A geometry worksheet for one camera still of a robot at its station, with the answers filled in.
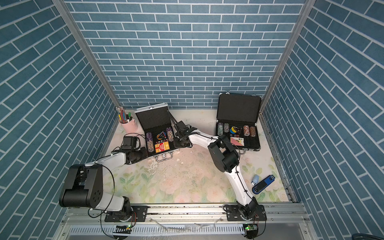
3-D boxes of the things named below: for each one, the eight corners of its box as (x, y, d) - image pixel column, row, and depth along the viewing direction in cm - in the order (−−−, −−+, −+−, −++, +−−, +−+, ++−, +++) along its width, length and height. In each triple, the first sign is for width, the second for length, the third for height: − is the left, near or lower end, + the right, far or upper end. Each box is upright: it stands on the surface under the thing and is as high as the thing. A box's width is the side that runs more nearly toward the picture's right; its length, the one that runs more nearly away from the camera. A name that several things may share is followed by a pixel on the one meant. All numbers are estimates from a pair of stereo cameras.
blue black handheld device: (255, 195, 82) (257, 193, 79) (250, 189, 84) (252, 186, 81) (274, 181, 87) (277, 178, 84) (268, 175, 89) (271, 172, 86)
